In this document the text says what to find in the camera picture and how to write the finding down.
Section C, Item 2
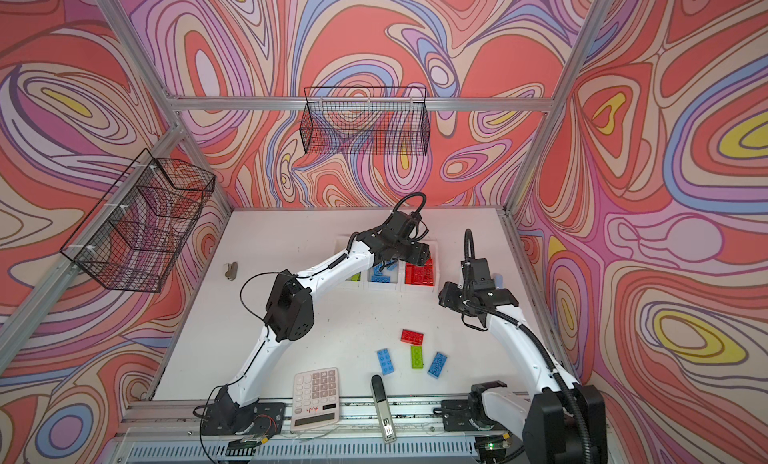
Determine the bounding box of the white container middle compartment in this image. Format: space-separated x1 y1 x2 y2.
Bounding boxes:
365 261 400 291

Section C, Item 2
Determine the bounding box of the white container right compartment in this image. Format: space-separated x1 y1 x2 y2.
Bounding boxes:
398 241 439 294

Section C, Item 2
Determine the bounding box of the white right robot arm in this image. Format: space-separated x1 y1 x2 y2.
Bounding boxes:
439 229 609 463

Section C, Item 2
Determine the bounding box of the blue lego brick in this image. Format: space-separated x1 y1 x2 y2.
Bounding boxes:
376 348 395 375
368 263 399 284
427 352 447 379

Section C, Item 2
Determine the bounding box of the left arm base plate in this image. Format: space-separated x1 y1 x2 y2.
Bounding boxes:
193 401 286 436

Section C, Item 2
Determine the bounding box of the green lego brick studs up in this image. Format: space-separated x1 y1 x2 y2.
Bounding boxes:
410 345 424 369

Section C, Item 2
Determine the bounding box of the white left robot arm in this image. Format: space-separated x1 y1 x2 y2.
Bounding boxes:
196 208 431 436

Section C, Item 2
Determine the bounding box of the black silver stapler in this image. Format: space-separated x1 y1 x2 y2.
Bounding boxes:
370 374 397 444

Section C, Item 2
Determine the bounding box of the white pink calculator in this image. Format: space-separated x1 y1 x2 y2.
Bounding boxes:
291 367 341 433

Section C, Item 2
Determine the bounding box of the black wire basket back wall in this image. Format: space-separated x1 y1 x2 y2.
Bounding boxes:
299 84 431 156

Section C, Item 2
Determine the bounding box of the red lego brick studs up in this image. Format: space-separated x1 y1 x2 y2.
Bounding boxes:
400 329 424 346

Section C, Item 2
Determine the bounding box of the white container compartment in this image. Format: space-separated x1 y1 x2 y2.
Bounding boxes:
398 241 439 294
327 236 372 288
365 261 400 291

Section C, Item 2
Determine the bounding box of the olive small object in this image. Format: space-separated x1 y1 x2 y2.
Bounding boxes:
224 261 239 281

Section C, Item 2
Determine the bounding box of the red arch lego piece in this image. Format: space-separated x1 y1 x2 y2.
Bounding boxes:
405 258 435 287

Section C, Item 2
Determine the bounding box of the black wire basket left wall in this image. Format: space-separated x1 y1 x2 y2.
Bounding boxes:
59 149 216 293

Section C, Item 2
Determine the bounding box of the black wire basket wall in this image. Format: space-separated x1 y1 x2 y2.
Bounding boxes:
59 149 216 293
299 84 431 156

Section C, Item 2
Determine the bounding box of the white container left compartment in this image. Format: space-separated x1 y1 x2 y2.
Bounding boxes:
327 236 372 288

